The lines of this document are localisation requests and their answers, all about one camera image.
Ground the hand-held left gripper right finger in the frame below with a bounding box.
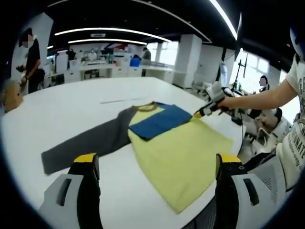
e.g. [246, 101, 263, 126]
[214, 154, 279, 229]

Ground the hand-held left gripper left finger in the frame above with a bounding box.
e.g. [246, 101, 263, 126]
[38, 153, 103, 229]

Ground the blue folding template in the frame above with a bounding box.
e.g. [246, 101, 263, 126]
[128, 102, 193, 142]

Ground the yellow and grey garment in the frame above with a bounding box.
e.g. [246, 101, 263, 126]
[41, 101, 234, 215]

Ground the person's right hand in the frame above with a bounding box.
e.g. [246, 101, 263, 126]
[218, 94, 237, 114]

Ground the person's white printed shirt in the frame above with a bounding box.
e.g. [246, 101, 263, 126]
[275, 53, 305, 191]

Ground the straight ceiling light strip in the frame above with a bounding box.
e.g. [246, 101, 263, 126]
[209, 0, 239, 40]

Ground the thin white strip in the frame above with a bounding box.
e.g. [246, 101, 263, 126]
[99, 96, 148, 104]

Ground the white workbench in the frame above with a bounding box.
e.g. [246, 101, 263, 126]
[80, 63, 174, 80]

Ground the short curved ceiling light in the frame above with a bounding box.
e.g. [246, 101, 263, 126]
[68, 38, 148, 45]

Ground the brown cardboard box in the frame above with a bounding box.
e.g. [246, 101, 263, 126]
[2, 82, 24, 113]

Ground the long curved ceiling light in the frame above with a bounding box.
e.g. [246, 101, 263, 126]
[54, 27, 172, 43]

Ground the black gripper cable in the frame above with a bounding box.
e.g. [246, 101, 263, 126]
[237, 111, 246, 149]

